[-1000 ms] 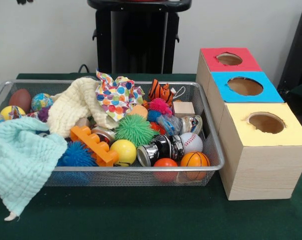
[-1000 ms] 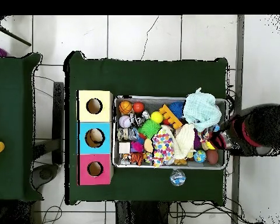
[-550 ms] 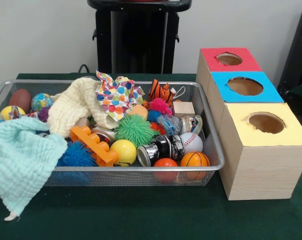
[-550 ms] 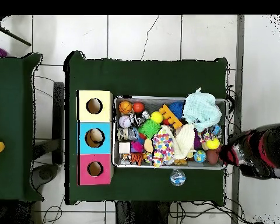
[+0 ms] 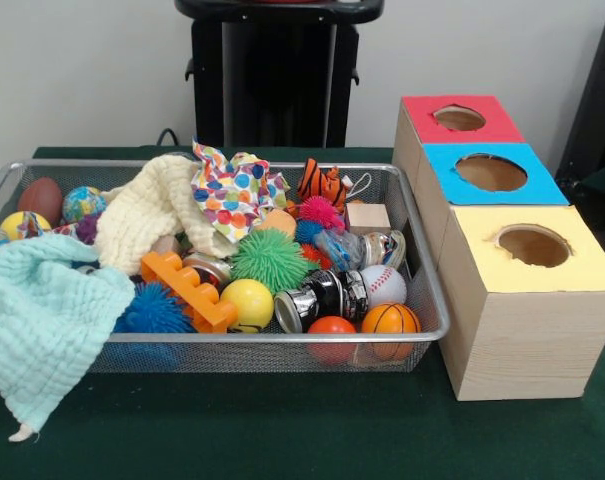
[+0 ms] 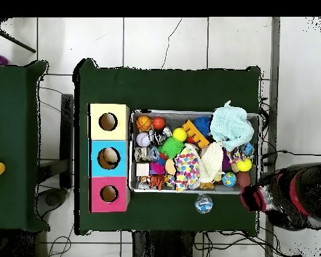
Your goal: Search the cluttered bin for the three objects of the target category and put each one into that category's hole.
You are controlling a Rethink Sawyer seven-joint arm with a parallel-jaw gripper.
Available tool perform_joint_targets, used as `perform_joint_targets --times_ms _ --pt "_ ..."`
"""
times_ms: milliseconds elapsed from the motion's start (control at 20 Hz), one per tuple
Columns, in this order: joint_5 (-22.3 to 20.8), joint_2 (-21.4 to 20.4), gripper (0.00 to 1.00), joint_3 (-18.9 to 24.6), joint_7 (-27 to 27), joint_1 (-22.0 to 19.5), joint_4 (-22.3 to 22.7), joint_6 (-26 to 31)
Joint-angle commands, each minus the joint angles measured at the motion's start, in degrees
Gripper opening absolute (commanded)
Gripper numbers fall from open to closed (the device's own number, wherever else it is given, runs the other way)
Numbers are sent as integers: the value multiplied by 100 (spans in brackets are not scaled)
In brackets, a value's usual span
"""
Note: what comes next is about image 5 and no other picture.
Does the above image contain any polka dot paper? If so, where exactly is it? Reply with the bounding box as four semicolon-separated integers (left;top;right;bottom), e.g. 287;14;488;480
190;138;291;242

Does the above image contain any clear mesh bin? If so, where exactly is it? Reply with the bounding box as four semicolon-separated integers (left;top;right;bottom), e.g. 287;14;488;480
0;158;452;374

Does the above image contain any green spiky ball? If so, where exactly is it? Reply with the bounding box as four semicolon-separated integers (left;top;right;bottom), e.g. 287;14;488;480
230;227;314;295

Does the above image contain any yellow smiley ball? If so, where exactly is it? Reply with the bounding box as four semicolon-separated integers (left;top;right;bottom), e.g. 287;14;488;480
220;278;275;334

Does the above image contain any red orange ball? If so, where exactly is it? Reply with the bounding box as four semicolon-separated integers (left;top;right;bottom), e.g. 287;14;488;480
307;315;358;364

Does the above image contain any white baseball toy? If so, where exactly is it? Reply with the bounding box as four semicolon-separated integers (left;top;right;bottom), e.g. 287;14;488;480
359;264;408;309

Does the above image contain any orange basketball toy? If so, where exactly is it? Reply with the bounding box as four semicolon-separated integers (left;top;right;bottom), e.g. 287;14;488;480
361;302;422;360

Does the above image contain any orange toy brick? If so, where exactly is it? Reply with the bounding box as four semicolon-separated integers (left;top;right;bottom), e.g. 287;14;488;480
140;250;239;334

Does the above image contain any cream waffle cloth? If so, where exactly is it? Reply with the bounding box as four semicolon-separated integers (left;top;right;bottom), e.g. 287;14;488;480
94;153;241;275

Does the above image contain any blue spiky ball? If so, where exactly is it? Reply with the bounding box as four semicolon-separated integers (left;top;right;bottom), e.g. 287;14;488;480
114;280;198;334

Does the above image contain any dark green table cloth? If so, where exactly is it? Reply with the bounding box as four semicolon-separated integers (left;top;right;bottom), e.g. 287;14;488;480
0;144;605;480

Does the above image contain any mint green cloth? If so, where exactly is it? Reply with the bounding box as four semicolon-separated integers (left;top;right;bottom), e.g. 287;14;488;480
0;233;137;442

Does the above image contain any side table green cloth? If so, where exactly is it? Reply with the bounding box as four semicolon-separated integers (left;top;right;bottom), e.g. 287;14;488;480
561;158;605;201

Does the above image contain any black floor stand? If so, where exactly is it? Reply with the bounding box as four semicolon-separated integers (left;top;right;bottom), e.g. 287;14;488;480
555;8;605;186

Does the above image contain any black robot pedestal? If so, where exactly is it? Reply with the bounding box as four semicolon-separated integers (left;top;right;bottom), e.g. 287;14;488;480
174;0;386;149

